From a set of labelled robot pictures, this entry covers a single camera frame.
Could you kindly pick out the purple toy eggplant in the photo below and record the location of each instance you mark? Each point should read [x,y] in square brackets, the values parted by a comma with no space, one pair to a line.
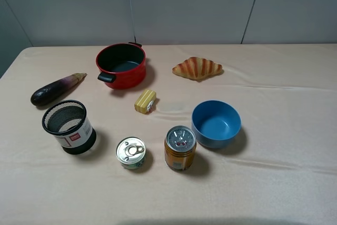
[54,90]

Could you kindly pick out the small flat tin can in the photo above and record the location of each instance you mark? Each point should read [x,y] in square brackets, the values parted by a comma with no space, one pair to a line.
[131,152]

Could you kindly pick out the blue plastic bowl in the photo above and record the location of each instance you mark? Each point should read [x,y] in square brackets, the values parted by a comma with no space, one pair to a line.
[215,124]

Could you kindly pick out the orange beverage can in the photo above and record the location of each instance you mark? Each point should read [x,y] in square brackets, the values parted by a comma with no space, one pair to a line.
[179,148]

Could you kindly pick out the red cooking pot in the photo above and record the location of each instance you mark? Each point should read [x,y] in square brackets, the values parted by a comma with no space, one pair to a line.
[122,66]

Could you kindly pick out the plastic croissant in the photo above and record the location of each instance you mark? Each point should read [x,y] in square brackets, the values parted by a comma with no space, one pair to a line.
[197,69]

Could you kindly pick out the yellow striped cake toy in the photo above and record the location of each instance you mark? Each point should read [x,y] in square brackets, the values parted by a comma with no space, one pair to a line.
[145,101]

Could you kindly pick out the black mesh pen holder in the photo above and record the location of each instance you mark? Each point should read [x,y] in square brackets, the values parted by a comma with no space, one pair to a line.
[67,121]

